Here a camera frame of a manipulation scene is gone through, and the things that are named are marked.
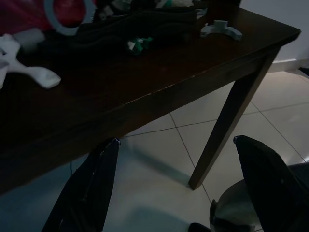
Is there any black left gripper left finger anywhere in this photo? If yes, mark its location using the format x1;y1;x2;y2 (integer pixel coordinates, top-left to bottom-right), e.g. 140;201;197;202
42;137;121;232

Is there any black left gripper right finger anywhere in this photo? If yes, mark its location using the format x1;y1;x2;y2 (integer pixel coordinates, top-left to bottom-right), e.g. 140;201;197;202
233;135;309;232

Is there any dark wooden table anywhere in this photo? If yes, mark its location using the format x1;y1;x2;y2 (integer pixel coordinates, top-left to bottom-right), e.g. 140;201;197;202
0;4;302;197

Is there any white cross-shaped plastic part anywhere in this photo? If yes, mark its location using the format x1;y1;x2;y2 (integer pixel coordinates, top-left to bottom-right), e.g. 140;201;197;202
0;33;62;90

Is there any green and white crumpled wrapper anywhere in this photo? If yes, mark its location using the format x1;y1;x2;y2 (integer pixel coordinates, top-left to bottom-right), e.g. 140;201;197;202
127;36;154;57

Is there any grey cylinder roll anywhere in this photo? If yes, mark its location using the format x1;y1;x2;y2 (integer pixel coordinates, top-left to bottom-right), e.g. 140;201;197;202
13;28;46;53

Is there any red plastic bag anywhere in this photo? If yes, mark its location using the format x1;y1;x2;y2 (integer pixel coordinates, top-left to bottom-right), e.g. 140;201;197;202
0;0;97;33

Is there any white printed plastic ring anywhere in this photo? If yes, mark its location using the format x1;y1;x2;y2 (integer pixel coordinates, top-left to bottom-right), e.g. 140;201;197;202
44;0;97;37

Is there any grey printed plastic bracket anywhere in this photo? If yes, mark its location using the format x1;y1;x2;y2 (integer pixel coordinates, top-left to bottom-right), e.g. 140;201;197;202
199;20;243;42

